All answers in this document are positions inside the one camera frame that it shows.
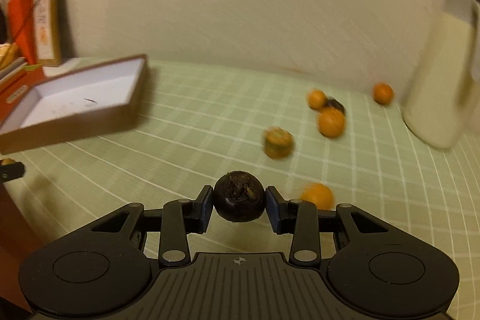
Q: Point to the red paper envelope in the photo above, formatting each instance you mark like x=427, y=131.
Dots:
x=20, y=17

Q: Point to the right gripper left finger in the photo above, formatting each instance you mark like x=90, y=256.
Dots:
x=179, y=219

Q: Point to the brown cardboard box white inside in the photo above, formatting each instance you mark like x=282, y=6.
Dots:
x=99, y=99

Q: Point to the walnut-like brown fruit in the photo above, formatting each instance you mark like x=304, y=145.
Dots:
x=278, y=143

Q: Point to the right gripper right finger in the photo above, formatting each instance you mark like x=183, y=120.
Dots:
x=300, y=219

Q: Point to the dark round water chestnut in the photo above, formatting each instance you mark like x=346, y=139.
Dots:
x=239, y=197

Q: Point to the orange tangerine by jug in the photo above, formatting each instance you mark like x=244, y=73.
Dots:
x=383, y=94

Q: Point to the stack of grey books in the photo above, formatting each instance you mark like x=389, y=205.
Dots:
x=13, y=67

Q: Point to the small orange tangerine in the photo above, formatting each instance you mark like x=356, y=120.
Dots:
x=316, y=99

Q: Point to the green checked table mat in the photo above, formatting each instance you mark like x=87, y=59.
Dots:
x=198, y=122

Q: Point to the cream thermos jug grey lid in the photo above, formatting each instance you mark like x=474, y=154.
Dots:
x=445, y=87

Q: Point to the red cloth book box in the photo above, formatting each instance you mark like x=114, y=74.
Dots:
x=17, y=86

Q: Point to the wooden picture frame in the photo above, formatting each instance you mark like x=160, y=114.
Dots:
x=46, y=32

